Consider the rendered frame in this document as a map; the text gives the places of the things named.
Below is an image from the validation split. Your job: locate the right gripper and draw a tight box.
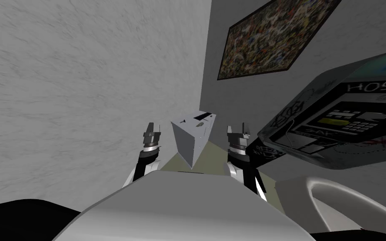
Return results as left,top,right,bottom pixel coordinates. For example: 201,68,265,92
226,122,251,149

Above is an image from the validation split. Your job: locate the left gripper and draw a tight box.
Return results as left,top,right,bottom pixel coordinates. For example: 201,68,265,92
142,122,162,146

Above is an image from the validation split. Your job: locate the grey box cabinet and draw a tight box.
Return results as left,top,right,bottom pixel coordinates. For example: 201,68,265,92
170,110,217,170

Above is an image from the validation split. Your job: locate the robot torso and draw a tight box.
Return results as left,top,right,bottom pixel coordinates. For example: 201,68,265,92
51,170,317,241

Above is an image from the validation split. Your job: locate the black keypad machine with graffiti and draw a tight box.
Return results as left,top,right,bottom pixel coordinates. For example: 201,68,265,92
245,46,386,170

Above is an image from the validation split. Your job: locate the white round basin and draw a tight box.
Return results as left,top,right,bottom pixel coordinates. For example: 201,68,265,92
275,176,386,240

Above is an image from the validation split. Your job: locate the speckled picture in black frame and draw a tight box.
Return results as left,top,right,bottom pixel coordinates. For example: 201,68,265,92
216,0,343,81

